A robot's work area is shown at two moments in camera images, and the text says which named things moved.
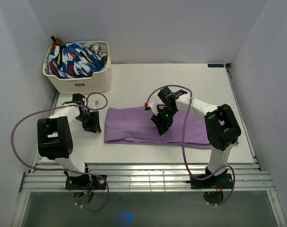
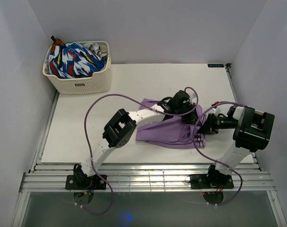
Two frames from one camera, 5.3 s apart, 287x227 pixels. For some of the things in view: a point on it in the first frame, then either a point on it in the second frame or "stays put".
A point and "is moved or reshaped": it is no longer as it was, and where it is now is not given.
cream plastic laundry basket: (99, 82) stays put
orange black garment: (56, 42) stays put
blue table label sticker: (215, 65) stays put
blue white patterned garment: (71, 60) stays put
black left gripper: (95, 125) -> (192, 118)
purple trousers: (133, 125) is moved or reshaped
